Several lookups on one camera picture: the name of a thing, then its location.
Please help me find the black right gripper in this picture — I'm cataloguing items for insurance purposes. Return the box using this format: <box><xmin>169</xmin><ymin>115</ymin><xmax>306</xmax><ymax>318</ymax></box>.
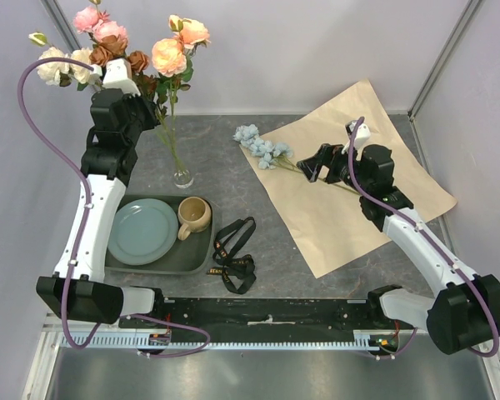
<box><xmin>297</xmin><ymin>141</ymin><xmax>371</xmax><ymax>195</ymax></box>

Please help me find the orange wrapping paper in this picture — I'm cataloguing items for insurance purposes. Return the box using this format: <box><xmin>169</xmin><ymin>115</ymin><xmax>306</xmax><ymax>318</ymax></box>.
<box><xmin>234</xmin><ymin>80</ymin><xmax>457</xmax><ymax>278</ymax></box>

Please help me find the light blue flower stem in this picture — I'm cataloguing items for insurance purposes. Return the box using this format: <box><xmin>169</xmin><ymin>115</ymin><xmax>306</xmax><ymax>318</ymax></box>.
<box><xmin>232</xmin><ymin>124</ymin><xmax>357</xmax><ymax>193</ymax></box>

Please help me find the peach rose stem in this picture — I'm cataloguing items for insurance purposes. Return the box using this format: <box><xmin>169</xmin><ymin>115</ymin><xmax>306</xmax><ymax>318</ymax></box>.
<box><xmin>151</xmin><ymin>14</ymin><xmax>210</xmax><ymax>124</ymax></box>

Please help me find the cream white rose stem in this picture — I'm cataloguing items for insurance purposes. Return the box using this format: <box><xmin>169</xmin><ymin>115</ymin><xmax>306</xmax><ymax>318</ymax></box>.
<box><xmin>28</xmin><ymin>32</ymin><xmax>102</xmax><ymax>91</ymax></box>

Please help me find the pink rose stem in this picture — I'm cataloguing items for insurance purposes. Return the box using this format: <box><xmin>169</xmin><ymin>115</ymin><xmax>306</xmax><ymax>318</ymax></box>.
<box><xmin>72</xmin><ymin>1</ymin><xmax>128</xmax><ymax>43</ymax></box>

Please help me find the black printed ribbon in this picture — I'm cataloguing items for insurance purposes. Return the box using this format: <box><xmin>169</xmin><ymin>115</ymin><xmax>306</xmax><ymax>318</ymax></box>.
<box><xmin>207</xmin><ymin>217</ymin><xmax>257</xmax><ymax>295</ymax></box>

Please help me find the brown rose stem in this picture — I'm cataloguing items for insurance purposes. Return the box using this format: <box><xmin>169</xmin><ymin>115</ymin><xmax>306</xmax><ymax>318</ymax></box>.
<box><xmin>90</xmin><ymin>37</ymin><xmax>178</xmax><ymax>153</ymax></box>

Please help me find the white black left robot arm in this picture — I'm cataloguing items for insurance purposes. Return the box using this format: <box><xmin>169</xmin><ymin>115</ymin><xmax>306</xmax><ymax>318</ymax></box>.
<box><xmin>36</xmin><ymin>88</ymin><xmax>167</xmax><ymax>328</ymax></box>

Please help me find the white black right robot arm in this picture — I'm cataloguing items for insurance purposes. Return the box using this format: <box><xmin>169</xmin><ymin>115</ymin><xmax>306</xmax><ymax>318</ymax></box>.
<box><xmin>297</xmin><ymin>143</ymin><xmax>500</xmax><ymax>358</ymax></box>

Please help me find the beige ceramic vase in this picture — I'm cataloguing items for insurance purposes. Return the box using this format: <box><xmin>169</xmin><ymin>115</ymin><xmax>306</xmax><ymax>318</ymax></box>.
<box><xmin>177</xmin><ymin>197</ymin><xmax>213</xmax><ymax>241</ymax></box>

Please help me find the small clear glass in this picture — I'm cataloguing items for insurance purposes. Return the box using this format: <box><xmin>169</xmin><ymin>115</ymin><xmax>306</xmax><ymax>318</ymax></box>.
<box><xmin>171</xmin><ymin>148</ymin><xmax>194</xmax><ymax>189</ymax></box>

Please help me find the light blue plate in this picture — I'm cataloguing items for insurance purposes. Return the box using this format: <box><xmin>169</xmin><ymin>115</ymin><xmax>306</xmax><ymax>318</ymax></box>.
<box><xmin>107</xmin><ymin>198</ymin><xmax>179</xmax><ymax>266</ymax></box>

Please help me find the dark green tray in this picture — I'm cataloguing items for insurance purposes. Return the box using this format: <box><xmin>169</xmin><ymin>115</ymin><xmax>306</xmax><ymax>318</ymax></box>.
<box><xmin>105</xmin><ymin>193</ymin><xmax>213</xmax><ymax>275</ymax></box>

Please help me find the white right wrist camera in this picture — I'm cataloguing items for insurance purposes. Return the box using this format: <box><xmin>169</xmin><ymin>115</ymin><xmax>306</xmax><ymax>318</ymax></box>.
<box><xmin>345</xmin><ymin>120</ymin><xmax>372</xmax><ymax>151</ymax></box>

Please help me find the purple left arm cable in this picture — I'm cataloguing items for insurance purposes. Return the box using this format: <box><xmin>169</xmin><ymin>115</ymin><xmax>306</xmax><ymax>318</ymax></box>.
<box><xmin>17</xmin><ymin>57</ymin><xmax>212</xmax><ymax>359</ymax></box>

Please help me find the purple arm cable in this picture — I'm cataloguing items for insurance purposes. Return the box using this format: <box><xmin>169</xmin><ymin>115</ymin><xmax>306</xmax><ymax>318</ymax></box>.
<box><xmin>17</xmin><ymin>57</ymin><xmax>212</xmax><ymax>359</ymax></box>
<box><xmin>345</xmin><ymin>116</ymin><xmax>500</xmax><ymax>362</ymax></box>

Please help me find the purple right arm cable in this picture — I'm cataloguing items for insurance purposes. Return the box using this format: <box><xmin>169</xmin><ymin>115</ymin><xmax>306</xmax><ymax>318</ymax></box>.
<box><xmin>345</xmin><ymin>116</ymin><xmax>500</xmax><ymax>362</ymax></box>

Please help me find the light blue cable duct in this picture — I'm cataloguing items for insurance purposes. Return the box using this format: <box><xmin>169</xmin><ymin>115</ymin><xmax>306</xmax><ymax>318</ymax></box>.
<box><xmin>88</xmin><ymin>332</ymin><xmax>380</xmax><ymax>352</ymax></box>

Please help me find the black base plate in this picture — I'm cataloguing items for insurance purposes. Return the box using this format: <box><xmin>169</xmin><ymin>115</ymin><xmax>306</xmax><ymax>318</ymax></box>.
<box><xmin>118</xmin><ymin>296</ymin><xmax>418</xmax><ymax>343</ymax></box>

